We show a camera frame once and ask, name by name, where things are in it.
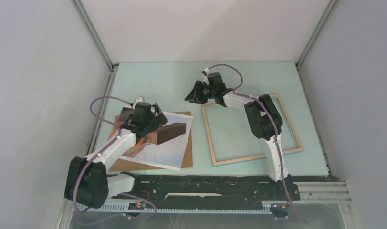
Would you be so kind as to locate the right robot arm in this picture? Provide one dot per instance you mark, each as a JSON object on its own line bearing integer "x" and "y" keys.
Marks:
{"x": 263, "y": 117}

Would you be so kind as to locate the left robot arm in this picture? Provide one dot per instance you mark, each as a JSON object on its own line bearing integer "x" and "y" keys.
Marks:
{"x": 88, "y": 182}

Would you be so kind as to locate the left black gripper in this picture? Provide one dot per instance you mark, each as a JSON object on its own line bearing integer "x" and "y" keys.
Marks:
{"x": 159, "y": 120}

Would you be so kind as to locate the corner aluminium post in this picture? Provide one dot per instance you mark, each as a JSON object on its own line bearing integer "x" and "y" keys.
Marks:
{"x": 83, "y": 14}
{"x": 319, "y": 27}

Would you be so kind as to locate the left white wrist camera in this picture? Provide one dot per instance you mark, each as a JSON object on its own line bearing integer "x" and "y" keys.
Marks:
{"x": 137, "y": 100}

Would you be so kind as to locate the right corner aluminium post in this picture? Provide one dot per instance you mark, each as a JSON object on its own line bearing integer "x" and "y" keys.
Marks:
{"x": 319, "y": 27}

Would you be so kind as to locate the wooden picture frame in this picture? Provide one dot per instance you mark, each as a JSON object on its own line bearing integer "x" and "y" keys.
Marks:
{"x": 292, "y": 130}

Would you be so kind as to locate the left corner aluminium post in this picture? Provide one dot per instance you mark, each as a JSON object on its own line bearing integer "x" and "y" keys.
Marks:
{"x": 83, "y": 14}

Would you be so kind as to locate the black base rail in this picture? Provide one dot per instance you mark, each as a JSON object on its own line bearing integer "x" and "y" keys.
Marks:
{"x": 194, "y": 192}

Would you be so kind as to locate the colourful balloon photo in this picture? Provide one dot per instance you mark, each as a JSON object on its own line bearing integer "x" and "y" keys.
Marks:
{"x": 168, "y": 151}

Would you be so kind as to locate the dark brown wooden block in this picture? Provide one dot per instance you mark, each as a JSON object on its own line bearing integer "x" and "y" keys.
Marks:
{"x": 166, "y": 133}

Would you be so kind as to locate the aluminium mounting profile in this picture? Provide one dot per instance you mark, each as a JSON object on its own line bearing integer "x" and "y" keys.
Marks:
{"x": 310, "y": 193}

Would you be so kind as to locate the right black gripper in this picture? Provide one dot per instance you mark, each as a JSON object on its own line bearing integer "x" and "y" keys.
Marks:
{"x": 194, "y": 97}

